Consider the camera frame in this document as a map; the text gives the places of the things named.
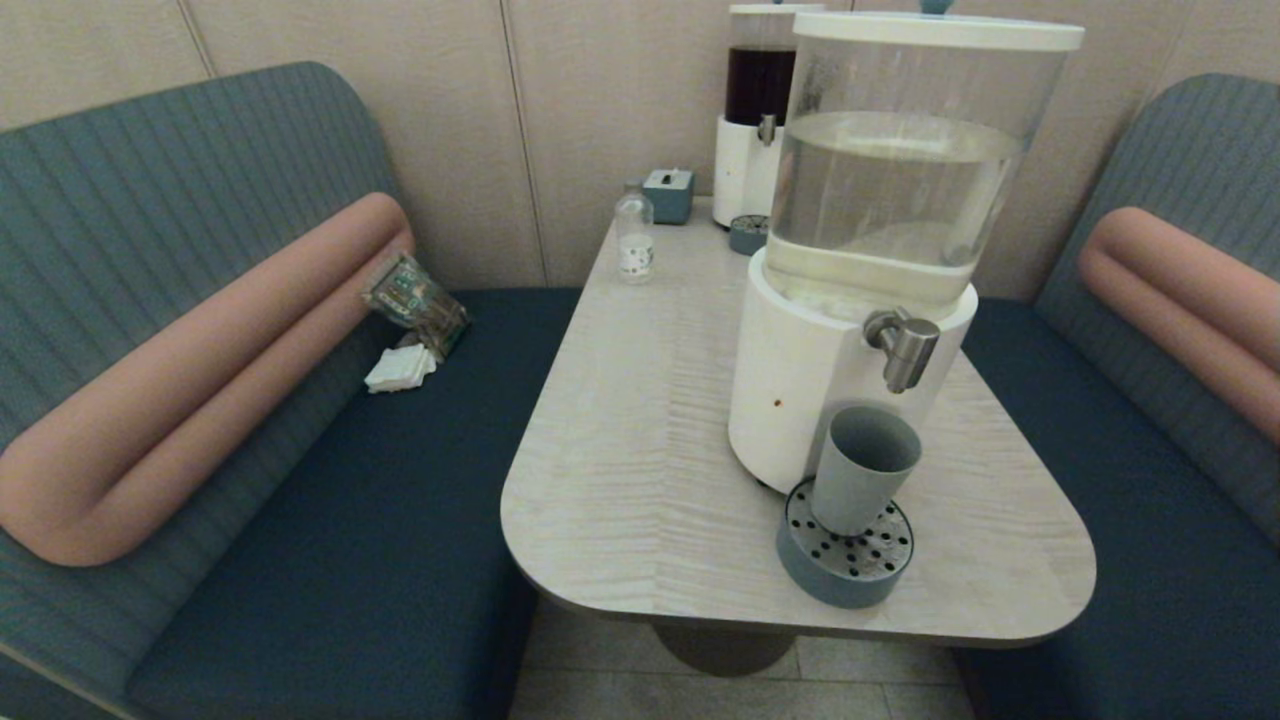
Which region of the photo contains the grey-blue ribbed sofa backrest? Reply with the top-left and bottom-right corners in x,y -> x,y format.
0,61 -> 411,720
1033,72 -> 1280,546

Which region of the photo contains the dark blue seat cushion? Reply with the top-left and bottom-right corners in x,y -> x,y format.
125,288 -> 583,720
950,298 -> 1280,720

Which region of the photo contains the white napkin stack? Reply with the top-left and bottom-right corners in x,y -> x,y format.
363,344 -> 438,395

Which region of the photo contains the teal tissue box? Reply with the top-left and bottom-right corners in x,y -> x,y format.
642,168 -> 695,226

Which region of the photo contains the grey plastic cup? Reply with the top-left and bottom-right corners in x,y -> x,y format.
810,404 -> 923,538

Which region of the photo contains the green snack package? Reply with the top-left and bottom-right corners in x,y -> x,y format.
362,252 -> 471,363

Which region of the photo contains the pink bolster cushion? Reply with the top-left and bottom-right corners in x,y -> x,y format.
0,192 -> 416,569
1077,206 -> 1280,446

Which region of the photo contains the large steel dispenser tap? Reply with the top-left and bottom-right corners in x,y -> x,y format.
862,308 -> 941,395

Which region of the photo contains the large blue perforated drip tray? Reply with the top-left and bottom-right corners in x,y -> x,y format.
776,478 -> 915,610

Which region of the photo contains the large clear water dispenser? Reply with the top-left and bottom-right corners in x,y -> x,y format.
727,10 -> 1085,496

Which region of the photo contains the clear plastic bottle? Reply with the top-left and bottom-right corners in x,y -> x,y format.
614,178 -> 656,286

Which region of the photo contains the small blue drip tray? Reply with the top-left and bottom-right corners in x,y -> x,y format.
728,214 -> 771,257

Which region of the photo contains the dark drink dispenser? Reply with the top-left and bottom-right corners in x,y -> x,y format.
712,3 -> 827,230

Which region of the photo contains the dark round table pedestal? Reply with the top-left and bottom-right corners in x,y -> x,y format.
652,622 -> 799,678

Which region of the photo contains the large white dispenser lid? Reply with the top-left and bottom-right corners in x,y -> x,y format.
793,0 -> 1085,53

